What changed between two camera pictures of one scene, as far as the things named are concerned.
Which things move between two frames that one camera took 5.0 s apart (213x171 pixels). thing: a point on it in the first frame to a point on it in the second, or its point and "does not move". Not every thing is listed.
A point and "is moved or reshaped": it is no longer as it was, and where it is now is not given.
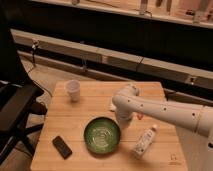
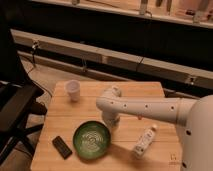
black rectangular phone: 63,149 does not move
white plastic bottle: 144,142 does not move
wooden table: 81,132 does not move
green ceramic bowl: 102,135 is moved or reshaped
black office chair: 19,102 does not move
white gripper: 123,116 to 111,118
